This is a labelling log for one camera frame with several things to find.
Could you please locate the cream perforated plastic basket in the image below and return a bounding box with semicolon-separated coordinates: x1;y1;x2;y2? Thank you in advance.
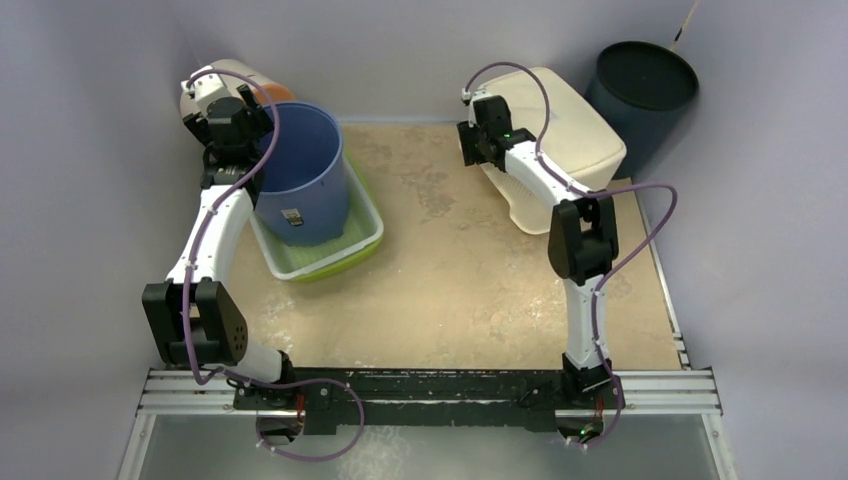
471;67;627;235

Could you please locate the large blue plastic bucket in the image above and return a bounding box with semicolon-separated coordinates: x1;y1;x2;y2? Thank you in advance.
255;101;350;247

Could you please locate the dark navy round bin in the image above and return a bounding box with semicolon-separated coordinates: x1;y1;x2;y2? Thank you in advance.
584;41;700;179

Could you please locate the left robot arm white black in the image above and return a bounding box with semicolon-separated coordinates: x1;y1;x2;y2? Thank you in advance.
142;85;298;409

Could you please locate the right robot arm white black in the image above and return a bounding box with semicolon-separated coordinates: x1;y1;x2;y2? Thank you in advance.
457;93;619;407

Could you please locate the white cylindrical drawer box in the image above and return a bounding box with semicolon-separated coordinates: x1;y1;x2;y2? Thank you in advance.
179;59;296;116

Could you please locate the white green strainer tray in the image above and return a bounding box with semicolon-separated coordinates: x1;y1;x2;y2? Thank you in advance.
250;159;384;283

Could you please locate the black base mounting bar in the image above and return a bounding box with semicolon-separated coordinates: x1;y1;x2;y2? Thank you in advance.
227;367;624;437

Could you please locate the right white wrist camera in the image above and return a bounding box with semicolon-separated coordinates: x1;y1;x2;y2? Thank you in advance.
460;88;476;127

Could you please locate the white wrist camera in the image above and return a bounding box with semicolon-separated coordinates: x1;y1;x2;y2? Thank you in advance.
179;74;232;117
460;88;476;127

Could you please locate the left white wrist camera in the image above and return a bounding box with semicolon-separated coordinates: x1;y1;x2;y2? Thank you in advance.
179;74;232;117

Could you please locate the aluminium rail frame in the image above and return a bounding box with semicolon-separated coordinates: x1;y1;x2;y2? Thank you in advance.
120;188;732;479

